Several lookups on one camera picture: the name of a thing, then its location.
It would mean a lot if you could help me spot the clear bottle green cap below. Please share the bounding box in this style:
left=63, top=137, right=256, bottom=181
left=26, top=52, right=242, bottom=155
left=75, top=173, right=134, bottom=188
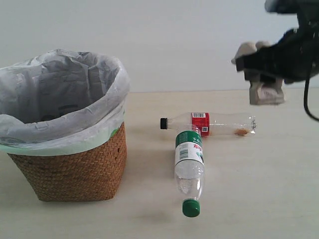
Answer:
left=174, top=124, right=205, bottom=218

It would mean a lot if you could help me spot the white plastic bin liner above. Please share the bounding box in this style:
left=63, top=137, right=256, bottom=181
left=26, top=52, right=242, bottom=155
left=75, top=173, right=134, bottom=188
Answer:
left=0, top=49, right=130, bottom=156

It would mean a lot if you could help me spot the brown woven wicker basket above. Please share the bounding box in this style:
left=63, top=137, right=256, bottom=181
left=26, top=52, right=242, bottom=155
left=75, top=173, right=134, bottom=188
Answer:
left=9, top=124, right=127, bottom=202

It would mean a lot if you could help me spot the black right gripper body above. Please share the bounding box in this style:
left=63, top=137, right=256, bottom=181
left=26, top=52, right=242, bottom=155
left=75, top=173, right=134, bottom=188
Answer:
left=268, top=28, right=319, bottom=84

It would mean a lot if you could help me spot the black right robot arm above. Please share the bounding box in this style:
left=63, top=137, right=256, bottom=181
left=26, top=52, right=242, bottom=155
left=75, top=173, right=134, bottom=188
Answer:
left=236, top=0, right=319, bottom=84

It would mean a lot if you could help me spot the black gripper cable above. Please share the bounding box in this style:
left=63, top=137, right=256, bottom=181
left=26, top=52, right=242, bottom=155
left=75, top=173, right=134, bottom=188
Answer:
left=303, top=67, right=319, bottom=122

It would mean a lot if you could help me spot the beige moulded pulp packaging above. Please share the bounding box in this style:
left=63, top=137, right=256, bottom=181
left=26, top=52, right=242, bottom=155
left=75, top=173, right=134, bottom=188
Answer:
left=231, top=41, right=285, bottom=105

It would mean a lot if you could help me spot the clear bottle red label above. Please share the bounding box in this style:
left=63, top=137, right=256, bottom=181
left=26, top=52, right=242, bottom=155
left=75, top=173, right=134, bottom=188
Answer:
left=159, top=112, right=257, bottom=136

